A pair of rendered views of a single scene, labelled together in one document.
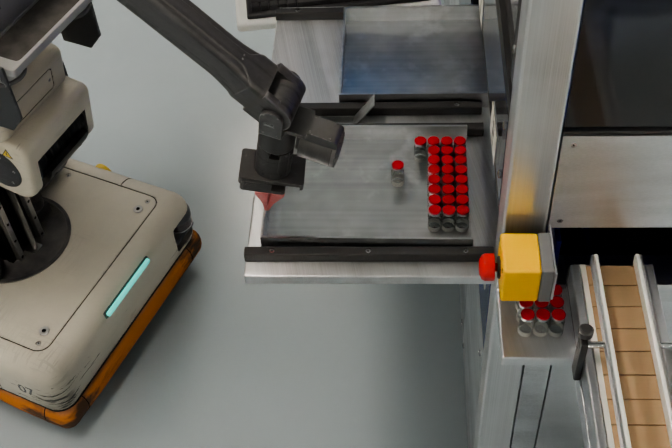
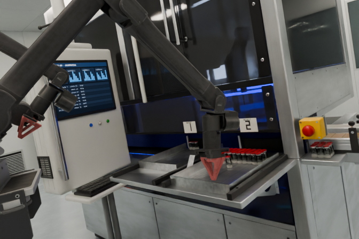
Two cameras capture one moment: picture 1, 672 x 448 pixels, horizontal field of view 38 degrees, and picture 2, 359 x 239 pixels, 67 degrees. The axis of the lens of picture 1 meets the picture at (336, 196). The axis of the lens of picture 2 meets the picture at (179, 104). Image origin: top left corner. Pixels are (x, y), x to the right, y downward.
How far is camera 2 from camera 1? 1.36 m
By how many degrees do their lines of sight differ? 63
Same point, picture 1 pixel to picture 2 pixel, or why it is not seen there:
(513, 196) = (292, 105)
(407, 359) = not seen: outside the picture
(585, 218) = (304, 113)
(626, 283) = not seen: hidden behind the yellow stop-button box
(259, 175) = (214, 149)
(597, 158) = (299, 83)
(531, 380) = (317, 220)
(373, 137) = (202, 167)
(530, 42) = (281, 32)
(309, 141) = (228, 116)
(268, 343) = not seen: outside the picture
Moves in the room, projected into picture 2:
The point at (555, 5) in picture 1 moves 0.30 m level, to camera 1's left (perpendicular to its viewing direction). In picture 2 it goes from (281, 18) to (248, 8)
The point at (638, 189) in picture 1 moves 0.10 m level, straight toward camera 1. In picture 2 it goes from (307, 96) to (329, 95)
